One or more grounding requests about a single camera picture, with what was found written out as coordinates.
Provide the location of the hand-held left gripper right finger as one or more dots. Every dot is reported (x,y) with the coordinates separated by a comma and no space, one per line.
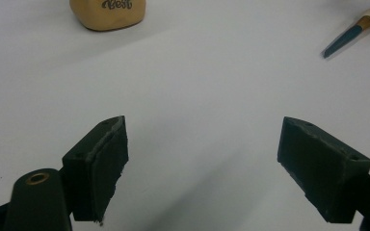
(324,173)

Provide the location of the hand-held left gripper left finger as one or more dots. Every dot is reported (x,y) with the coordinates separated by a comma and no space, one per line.
(93,170)

